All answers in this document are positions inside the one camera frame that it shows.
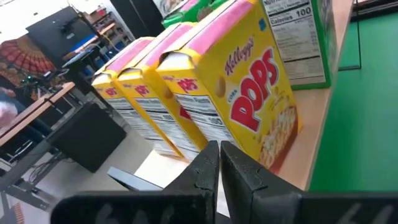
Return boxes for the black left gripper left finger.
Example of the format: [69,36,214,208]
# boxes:
[164,140,220,191]

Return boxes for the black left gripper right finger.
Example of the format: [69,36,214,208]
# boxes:
[220,140,302,224]

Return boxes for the yellow Corn Pops cereal box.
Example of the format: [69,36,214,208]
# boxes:
[91,36,184,158]
[116,21,209,162]
[155,0,303,175]

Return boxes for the green Apple Jacks cereal box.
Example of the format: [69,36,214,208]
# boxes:
[160,0,231,29]
[260,0,339,91]

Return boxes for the wooden shelf with black legs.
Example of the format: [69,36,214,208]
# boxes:
[107,0,363,218]

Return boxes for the cluttered storage shelf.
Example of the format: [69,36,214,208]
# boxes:
[82,7,134,60]

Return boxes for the black cabinet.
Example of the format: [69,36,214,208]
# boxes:
[49,101,127,174]

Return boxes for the wooden background table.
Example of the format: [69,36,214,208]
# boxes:
[0,81,77,147]

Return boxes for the black pillar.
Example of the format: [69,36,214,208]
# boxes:
[109,0,165,37]

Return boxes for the person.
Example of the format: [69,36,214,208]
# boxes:
[0,74,53,147]

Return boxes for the black wall board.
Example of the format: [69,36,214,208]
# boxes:
[25,6,98,62]

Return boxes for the red patterned wall tapestry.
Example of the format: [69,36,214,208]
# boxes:
[0,34,57,88]

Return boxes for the black metal table frame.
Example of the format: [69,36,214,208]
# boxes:
[351,0,398,21]

